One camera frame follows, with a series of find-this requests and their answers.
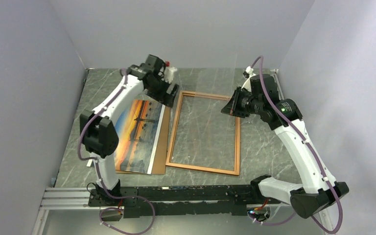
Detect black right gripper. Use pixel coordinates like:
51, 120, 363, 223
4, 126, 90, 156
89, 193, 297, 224
221, 86, 263, 118

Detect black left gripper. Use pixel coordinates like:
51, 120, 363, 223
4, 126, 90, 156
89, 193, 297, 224
146, 75, 180, 109

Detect sunset photo print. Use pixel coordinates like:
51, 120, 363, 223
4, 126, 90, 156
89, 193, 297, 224
86, 98, 166, 175

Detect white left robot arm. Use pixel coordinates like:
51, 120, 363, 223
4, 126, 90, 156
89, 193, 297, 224
77, 54, 179, 206

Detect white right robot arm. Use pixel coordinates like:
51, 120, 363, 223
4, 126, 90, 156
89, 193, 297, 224
221, 74, 349, 218

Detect brown backing board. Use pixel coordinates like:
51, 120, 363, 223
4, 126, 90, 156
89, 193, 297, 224
115, 105, 171, 175

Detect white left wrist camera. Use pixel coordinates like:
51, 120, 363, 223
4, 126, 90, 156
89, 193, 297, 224
163, 61, 178, 84

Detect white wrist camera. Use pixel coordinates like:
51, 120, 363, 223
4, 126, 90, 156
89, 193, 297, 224
241, 66, 256, 92
163, 61, 178, 84

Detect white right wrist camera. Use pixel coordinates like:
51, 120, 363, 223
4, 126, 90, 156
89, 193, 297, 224
241, 66, 256, 92

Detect aluminium extrusion rail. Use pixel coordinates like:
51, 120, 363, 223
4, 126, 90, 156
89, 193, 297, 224
32, 186, 336, 235

